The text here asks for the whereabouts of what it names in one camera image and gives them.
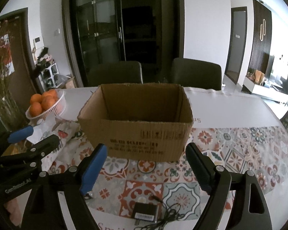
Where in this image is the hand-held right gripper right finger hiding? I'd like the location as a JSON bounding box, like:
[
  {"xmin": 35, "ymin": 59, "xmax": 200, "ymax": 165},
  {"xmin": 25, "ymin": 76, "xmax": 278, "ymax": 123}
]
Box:
[{"xmin": 185, "ymin": 142, "xmax": 273, "ymax": 230}]

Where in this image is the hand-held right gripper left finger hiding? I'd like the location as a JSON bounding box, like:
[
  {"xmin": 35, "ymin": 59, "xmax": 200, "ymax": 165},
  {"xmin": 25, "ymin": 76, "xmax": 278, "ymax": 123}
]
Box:
[{"xmin": 26, "ymin": 143, "xmax": 108, "ymax": 230}]

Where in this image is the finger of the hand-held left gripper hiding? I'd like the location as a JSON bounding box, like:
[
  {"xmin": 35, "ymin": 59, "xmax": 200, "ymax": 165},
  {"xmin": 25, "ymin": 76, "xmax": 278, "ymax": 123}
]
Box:
[
  {"xmin": 0, "ymin": 134, "xmax": 61, "ymax": 173},
  {"xmin": 0, "ymin": 125, "xmax": 34, "ymax": 150}
]

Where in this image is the brown cardboard box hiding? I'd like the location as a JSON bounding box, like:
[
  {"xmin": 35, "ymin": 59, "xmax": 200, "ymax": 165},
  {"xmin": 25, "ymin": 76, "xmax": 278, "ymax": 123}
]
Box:
[{"xmin": 77, "ymin": 83, "xmax": 194, "ymax": 163}]

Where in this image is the black power adapter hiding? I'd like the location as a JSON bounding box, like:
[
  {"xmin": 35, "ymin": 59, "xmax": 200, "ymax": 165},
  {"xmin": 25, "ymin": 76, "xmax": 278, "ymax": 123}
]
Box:
[{"xmin": 131, "ymin": 202, "xmax": 160, "ymax": 226}]

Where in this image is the leaf print tissue pouch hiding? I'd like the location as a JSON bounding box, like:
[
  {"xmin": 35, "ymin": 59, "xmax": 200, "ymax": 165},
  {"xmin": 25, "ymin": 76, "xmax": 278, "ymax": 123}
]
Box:
[{"xmin": 42, "ymin": 118, "xmax": 87, "ymax": 159}]

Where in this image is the glass vase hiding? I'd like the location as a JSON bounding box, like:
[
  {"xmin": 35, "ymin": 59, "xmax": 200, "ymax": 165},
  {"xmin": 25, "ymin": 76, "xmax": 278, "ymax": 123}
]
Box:
[{"xmin": 0, "ymin": 96, "xmax": 24, "ymax": 131}]

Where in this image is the white plastic basket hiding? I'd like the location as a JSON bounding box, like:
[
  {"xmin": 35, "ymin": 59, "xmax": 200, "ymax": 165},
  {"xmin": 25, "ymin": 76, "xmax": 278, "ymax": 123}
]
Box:
[{"xmin": 26, "ymin": 89, "xmax": 67, "ymax": 121}]

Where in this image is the patterned table runner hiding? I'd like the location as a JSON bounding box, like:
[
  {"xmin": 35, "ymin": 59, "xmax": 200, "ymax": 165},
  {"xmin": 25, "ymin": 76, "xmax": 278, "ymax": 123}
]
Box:
[{"xmin": 46, "ymin": 122, "xmax": 288, "ymax": 221}]

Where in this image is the dried flower bouquet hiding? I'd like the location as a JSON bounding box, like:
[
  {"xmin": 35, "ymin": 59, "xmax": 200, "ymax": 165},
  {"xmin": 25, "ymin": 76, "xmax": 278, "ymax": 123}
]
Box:
[{"xmin": 0, "ymin": 20, "xmax": 22, "ymax": 130}]

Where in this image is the white shoe rack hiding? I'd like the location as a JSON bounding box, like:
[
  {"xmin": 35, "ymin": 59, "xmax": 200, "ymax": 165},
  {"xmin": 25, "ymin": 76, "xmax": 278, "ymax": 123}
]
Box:
[{"xmin": 38, "ymin": 62, "xmax": 58, "ymax": 88}]

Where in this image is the white printed tablecloth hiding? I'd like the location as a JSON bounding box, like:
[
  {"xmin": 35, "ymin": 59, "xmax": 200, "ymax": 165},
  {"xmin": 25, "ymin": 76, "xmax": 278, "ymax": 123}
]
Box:
[{"xmin": 58, "ymin": 86, "xmax": 288, "ymax": 230}]

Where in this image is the brown wooden door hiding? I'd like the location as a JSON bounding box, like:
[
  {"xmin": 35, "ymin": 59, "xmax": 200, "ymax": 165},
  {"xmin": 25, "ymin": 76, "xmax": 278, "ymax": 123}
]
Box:
[{"xmin": 0, "ymin": 8, "xmax": 43, "ymax": 94}]

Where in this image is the dark dining chair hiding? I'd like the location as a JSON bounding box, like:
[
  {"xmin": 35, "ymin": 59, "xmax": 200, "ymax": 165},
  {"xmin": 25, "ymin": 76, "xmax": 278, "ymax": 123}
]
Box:
[
  {"xmin": 171, "ymin": 57, "xmax": 223, "ymax": 91},
  {"xmin": 88, "ymin": 61, "xmax": 144, "ymax": 87}
]

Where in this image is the white media console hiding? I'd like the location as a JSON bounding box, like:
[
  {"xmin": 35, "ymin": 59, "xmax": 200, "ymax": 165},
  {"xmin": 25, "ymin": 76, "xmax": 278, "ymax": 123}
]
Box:
[{"xmin": 241, "ymin": 75, "xmax": 288, "ymax": 104}]

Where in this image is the flat screen television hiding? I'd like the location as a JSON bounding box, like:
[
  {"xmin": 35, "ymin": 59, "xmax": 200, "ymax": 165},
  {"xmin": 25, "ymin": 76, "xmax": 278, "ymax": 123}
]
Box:
[{"xmin": 266, "ymin": 55, "xmax": 288, "ymax": 87}]

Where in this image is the dark interior door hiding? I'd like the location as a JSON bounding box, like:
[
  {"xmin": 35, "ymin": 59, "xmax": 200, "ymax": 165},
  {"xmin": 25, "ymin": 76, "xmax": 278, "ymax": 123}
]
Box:
[{"xmin": 224, "ymin": 7, "xmax": 248, "ymax": 85}]

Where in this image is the dark glass door cabinet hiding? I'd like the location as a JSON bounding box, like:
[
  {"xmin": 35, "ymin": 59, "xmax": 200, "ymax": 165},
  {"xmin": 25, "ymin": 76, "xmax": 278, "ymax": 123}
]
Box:
[{"xmin": 62, "ymin": 0, "xmax": 185, "ymax": 88}]

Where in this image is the black adapter cable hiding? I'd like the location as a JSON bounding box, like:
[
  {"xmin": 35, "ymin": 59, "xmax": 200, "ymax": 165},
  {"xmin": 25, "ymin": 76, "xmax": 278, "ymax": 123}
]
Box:
[{"xmin": 144, "ymin": 195, "xmax": 202, "ymax": 230}]

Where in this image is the red white wall poster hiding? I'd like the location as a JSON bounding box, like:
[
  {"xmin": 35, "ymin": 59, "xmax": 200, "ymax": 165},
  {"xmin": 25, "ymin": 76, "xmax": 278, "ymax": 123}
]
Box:
[{"xmin": 0, "ymin": 34, "xmax": 16, "ymax": 77}]

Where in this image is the dark slatted wall panel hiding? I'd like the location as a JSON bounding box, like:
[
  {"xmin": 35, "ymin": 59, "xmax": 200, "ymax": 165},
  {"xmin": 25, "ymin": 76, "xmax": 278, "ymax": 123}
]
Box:
[{"xmin": 248, "ymin": 0, "xmax": 272, "ymax": 75}]

